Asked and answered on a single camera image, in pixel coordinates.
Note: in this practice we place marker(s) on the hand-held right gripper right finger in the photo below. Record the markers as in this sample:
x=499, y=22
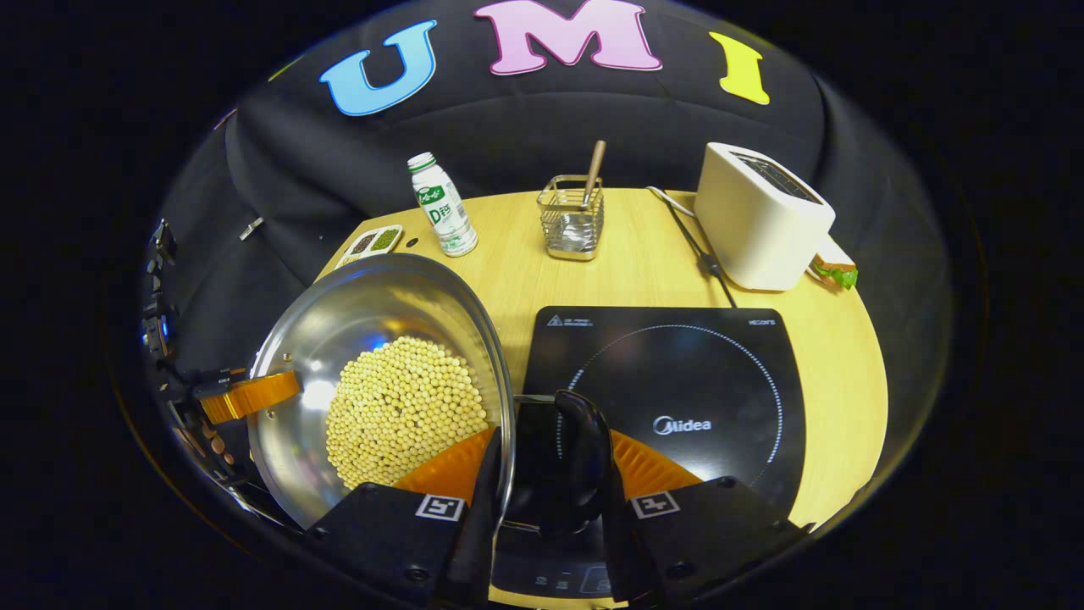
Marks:
x=720, y=525

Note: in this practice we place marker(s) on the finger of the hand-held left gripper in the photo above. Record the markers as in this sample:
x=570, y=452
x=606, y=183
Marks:
x=254, y=394

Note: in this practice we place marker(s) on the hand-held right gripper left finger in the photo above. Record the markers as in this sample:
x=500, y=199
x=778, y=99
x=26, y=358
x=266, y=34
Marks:
x=389, y=534

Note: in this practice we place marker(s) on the black induction cooktop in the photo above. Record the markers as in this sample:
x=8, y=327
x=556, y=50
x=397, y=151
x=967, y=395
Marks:
x=694, y=364

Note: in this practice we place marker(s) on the pile of yellow beans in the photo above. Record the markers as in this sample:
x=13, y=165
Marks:
x=406, y=407

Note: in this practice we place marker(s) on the silver metal clip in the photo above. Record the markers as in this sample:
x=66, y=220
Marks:
x=251, y=228

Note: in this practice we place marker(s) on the small white bean dish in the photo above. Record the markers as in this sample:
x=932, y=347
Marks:
x=373, y=243

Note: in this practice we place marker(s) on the white green-label drink bottle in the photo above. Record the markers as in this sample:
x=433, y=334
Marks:
x=445, y=207

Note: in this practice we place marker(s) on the toy sandwich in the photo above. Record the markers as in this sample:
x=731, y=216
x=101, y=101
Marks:
x=837, y=269

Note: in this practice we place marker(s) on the white toaster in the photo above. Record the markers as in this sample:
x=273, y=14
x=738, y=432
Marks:
x=754, y=220

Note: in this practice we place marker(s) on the black backdrop cloth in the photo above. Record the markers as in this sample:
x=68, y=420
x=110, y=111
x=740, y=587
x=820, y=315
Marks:
x=508, y=127

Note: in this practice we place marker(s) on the wooden stick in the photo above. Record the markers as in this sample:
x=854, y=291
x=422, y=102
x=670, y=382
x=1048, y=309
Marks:
x=594, y=169

